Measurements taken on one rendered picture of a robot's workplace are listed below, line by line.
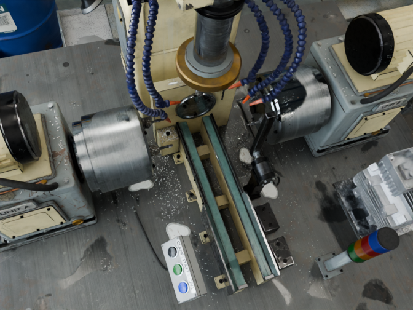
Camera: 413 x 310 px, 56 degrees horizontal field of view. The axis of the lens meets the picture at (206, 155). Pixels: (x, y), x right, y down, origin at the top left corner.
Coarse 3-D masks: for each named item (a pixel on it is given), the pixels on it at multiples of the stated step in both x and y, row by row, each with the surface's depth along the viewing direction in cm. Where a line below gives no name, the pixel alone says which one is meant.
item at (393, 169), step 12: (384, 156) 120; (396, 156) 122; (408, 156) 121; (384, 168) 121; (396, 168) 120; (408, 168) 118; (384, 180) 122; (396, 180) 117; (408, 180) 119; (396, 192) 118
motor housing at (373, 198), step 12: (360, 180) 127; (372, 192) 124; (384, 192) 122; (408, 192) 118; (372, 204) 124; (384, 204) 120; (396, 204) 119; (408, 204) 116; (372, 216) 126; (396, 216) 119; (408, 216) 117; (396, 228) 130
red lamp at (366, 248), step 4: (368, 236) 105; (364, 240) 106; (364, 244) 106; (368, 244) 104; (364, 248) 106; (368, 248) 105; (364, 252) 107; (368, 252) 106; (372, 252) 104; (376, 252) 103; (372, 256) 107
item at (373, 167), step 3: (375, 162) 123; (369, 165) 124; (372, 165) 123; (375, 165) 123; (369, 168) 124; (372, 168) 123; (375, 168) 123; (378, 168) 122; (372, 171) 123; (375, 171) 124; (399, 216) 117; (402, 216) 116; (405, 216) 117; (396, 219) 117; (399, 219) 116; (402, 219) 116; (405, 219) 116; (399, 222) 116; (402, 222) 116; (405, 222) 117
